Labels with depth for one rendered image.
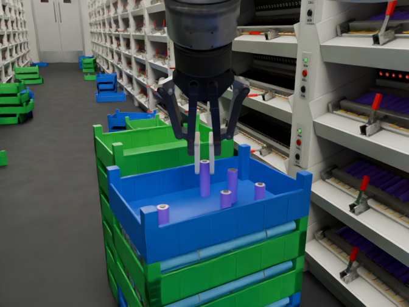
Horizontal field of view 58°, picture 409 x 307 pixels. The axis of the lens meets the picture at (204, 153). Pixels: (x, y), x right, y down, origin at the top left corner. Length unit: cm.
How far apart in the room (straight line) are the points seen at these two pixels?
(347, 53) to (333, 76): 13
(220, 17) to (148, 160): 47
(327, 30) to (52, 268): 106
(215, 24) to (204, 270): 36
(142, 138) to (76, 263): 49
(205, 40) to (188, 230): 26
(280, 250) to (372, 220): 32
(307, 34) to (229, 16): 62
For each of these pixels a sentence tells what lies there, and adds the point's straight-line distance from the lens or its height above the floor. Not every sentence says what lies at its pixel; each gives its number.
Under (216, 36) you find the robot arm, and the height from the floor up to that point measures 70.
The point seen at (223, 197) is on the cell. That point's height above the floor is 46.
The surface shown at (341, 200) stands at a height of 30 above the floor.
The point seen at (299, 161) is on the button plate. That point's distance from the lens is 109.
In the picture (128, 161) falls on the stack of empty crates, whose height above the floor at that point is 44.
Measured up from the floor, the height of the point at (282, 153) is 32.
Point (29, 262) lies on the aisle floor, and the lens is 136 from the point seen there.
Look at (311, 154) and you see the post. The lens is 106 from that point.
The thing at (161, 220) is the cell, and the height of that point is 45.
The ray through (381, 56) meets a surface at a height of 66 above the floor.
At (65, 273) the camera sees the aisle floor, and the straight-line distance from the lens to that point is 127.
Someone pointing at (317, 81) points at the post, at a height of 58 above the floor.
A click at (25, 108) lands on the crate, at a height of 12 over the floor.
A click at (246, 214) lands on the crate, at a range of 59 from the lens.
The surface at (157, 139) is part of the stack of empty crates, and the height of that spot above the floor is 42.
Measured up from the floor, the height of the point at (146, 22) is 77.
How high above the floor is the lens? 71
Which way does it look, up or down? 19 degrees down
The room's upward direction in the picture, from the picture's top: straight up
